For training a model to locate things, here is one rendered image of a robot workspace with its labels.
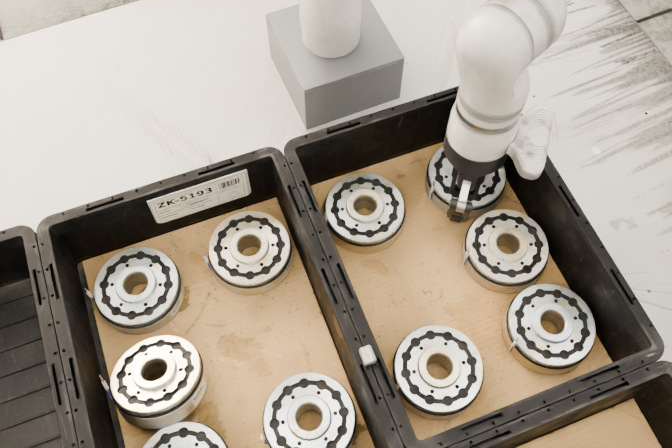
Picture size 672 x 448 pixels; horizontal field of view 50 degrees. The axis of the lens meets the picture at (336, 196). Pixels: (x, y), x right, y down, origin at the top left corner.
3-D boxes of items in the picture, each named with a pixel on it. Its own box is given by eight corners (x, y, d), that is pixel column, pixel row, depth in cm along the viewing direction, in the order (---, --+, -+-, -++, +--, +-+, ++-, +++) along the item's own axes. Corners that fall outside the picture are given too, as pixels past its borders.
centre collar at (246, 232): (225, 236, 90) (224, 233, 90) (262, 224, 91) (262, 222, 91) (235, 270, 88) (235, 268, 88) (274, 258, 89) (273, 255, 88)
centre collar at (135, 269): (113, 271, 88) (112, 269, 87) (154, 262, 89) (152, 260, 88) (118, 308, 86) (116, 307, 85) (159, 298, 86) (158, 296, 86)
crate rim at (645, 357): (280, 152, 91) (279, 142, 89) (493, 84, 96) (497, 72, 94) (408, 465, 73) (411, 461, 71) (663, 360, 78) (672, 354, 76)
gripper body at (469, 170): (455, 93, 84) (444, 139, 92) (440, 153, 80) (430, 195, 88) (520, 108, 83) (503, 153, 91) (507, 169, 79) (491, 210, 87)
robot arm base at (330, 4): (290, 27, 115) (284, -59, 100) (341, 5, 117) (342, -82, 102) (319, 67, 111) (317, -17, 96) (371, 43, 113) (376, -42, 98)
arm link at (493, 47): (481, 155, 74) (534, 106, 77) (513, 57, 61) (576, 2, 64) (430, 115, 77) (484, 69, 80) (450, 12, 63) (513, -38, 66)
